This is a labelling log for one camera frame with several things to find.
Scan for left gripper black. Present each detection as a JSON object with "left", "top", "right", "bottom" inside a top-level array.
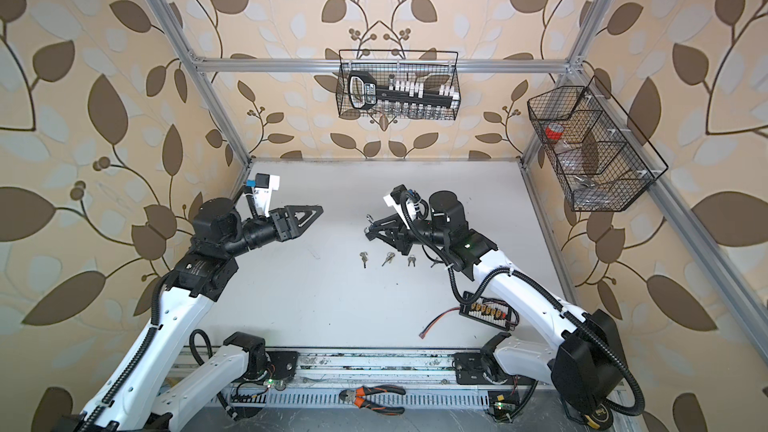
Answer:
[{"left": 218, "top": 203, "right": 320, "bottom": 261}]

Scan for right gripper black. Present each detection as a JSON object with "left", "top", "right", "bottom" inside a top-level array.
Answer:
[{"left": 371, "top": 213, "right": 449, "bottom": 257}]

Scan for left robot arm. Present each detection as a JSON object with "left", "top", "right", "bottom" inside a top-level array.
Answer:
[{"left": 53, "top": 198, "right": 323, "bottom": 431}]

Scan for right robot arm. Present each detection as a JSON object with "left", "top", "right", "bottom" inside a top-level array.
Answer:
[{"left": 366, "top": 185, "right": 646, "bottom": 420}]

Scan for black connector board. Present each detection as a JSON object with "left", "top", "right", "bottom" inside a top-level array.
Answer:
[{"left": 459, "top": 297, "right": 520, "bottom": 332}]

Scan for socket set black holder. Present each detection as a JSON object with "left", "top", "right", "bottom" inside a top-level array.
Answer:
[{"left": 344, "top": 71, "right": 461, "bottom": 114}]

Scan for orange black pliers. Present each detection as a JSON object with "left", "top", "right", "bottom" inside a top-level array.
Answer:
[{"left": 338, "top": 383, "right": 408, "bottom": 416}]

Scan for red cap bottle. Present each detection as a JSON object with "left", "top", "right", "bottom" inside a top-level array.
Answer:
[{"left": 544, "top": 122, "right": 565, "bottom": 145}]

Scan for yellow black tape measure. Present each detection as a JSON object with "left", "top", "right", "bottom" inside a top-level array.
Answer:
[{"left": 560, "top": 397, "right": 614, "bottom": 431}]

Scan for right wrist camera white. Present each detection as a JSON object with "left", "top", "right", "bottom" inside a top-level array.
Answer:
[{"left": 384, "top": 184, "right": 425, "bottom": 228}]

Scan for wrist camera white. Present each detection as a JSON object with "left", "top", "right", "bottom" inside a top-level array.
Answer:
[
  {"left": 384, "top": 184, "right": 425, "bottom": 228},
  {"left": 243, "top": 171, "right": 280, "bottom": 218}
]

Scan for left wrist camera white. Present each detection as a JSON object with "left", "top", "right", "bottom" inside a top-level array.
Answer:
[{"left": 243, "top": 171, "right": 280, "bottom": 218}]

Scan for red black wire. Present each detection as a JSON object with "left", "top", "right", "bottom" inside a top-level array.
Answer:
[{"left": 418, "top": 307, "right": 462, "bottom": 340}]

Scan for black wire basket back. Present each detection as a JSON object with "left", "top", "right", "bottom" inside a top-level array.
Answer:
[{"left": 336, "top": 47, "right": 462, "bottom": 121}]

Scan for black wire basket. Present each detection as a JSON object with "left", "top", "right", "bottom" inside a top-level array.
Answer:
[
  {"left": 527, "top": 77, "right": 668, "bottom": 212},
  {"left": 336, "top": 47, "right": 462, "bottom": 121}
]

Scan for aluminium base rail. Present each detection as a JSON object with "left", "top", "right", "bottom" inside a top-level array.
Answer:
[{"left": 161, "top": 347, "right": 625, "bottom": 410}]

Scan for black wire basket right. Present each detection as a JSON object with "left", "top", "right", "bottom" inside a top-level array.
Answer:
[{"left": 527, "top": 77, "right": 668, "bottom": 212}]

